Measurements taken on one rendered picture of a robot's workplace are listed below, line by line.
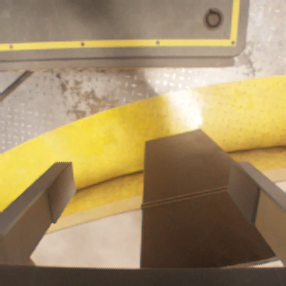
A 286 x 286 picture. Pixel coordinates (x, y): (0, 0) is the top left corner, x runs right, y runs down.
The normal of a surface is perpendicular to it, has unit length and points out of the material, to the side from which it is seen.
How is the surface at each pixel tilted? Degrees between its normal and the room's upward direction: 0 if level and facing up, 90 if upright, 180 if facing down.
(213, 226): 90
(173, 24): 0
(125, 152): 0
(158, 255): 90
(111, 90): 0
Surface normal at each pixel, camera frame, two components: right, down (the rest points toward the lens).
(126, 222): -0.02, 0.29
